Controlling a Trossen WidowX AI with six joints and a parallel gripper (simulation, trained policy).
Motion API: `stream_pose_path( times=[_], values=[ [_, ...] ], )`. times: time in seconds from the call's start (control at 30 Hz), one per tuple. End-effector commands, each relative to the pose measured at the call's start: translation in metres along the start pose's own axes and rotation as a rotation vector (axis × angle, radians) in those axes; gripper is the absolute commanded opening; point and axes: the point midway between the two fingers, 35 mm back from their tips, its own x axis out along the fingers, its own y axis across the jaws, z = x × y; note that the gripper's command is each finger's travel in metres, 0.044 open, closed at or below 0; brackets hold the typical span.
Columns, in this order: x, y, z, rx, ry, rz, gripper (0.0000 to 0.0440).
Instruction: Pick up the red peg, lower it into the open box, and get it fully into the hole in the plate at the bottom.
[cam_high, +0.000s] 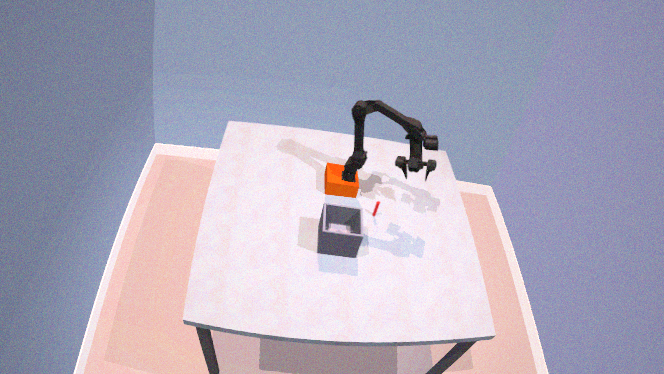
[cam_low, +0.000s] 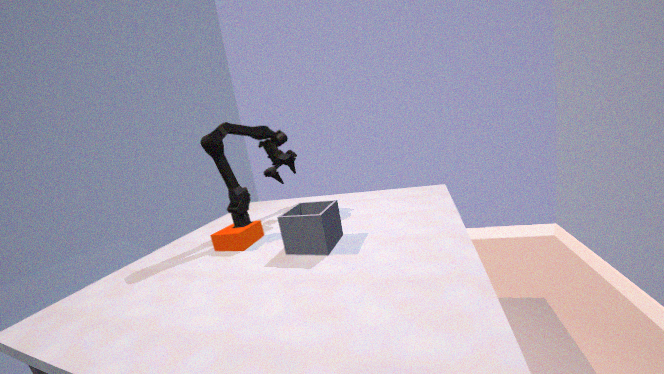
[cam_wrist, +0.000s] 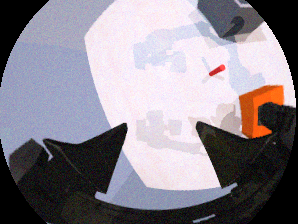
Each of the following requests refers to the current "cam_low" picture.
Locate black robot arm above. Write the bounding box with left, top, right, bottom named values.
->
left=200, top=122, right=294, bottom=228

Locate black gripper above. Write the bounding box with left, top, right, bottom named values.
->
left=263, top=148, right=297, bottom=184

